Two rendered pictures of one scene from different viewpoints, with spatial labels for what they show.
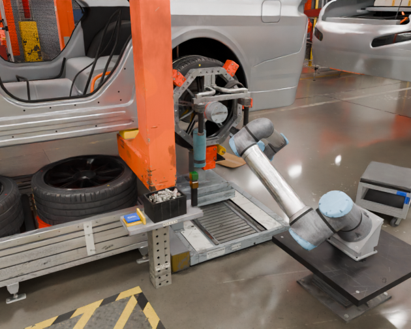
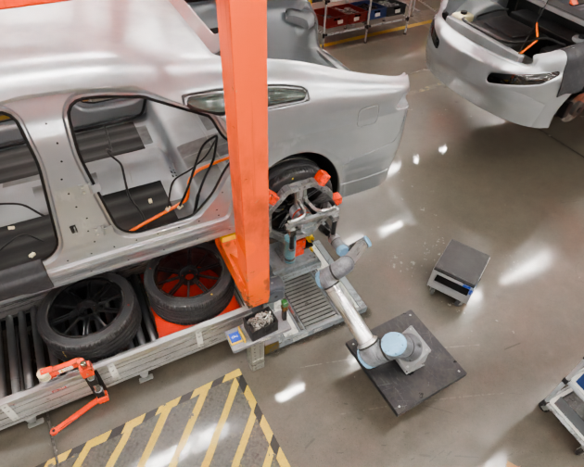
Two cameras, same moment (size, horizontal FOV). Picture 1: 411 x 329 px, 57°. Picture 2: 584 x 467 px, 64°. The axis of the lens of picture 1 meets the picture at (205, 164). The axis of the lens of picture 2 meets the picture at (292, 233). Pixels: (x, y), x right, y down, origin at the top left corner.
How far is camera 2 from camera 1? 1.70 m
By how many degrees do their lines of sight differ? 23
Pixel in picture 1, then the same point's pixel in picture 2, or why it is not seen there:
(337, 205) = (394, 348)
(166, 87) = (262, 246)
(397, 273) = (433, 388)
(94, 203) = (201, 310)
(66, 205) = (178, 312)
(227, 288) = (308, 372)
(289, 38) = (385, 132)
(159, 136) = (256, 276)
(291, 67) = (385, 156)
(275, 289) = (345, 375)
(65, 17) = not seen: hidden behind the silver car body
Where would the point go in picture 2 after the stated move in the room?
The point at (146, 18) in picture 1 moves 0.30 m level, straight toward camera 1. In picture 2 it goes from (247, 209) to (250, 249)
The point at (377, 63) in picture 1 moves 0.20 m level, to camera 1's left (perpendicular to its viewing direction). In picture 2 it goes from (489, 100) to (469, 99)
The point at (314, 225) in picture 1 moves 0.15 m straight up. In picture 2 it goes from (375, 356) to (379, 344)
